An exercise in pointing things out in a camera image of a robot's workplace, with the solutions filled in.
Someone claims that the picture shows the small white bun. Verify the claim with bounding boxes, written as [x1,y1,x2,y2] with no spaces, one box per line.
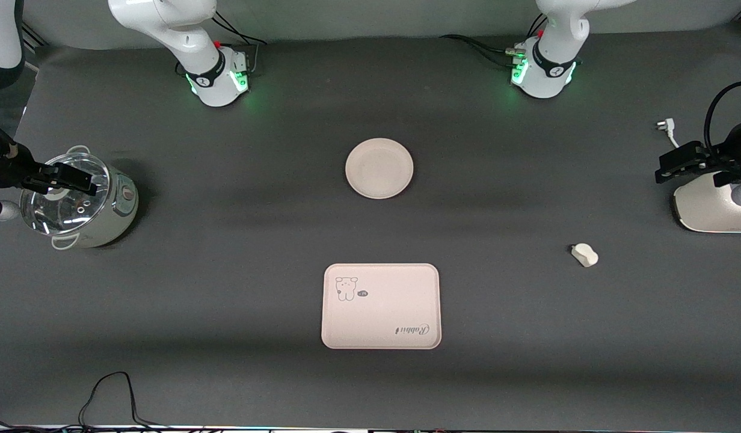
[571,243,599,268]

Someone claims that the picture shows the round beige plate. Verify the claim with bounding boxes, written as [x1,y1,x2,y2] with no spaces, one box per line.
[345,138,414,200]

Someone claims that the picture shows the beige rectangular printed tray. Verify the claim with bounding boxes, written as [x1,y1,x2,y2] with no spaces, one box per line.
[321,263,442,350]

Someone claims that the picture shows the glass cooker lid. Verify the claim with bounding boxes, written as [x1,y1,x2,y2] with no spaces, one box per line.
[20,153,111,236]

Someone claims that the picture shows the white power plug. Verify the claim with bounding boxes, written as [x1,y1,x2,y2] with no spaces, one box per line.
[656,119,683,150]

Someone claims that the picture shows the white toaster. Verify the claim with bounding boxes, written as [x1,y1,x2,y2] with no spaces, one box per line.
[672,171,741,234]

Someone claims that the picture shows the pale green electric cooker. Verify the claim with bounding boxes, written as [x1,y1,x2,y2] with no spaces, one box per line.
[46,145,139,251]

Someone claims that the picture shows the dark grey table cloth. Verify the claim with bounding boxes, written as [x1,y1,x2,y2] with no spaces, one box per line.
[0,27,741,431]

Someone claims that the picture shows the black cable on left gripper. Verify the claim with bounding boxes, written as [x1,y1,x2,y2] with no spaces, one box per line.
[704,81,741,162]

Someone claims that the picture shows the black looped cable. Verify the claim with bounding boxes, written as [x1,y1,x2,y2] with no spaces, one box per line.
[78,371,170,431]

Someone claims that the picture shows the black right arm base cables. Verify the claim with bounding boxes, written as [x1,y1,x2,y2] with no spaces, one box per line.
[211,11,268,76]

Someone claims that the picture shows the black arm base cables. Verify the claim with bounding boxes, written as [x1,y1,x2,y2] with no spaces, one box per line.
[439,13,549,68]
[211,11,268,76]

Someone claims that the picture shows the black left arm base cables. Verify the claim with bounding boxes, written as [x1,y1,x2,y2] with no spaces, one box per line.
[439,13,549,68]

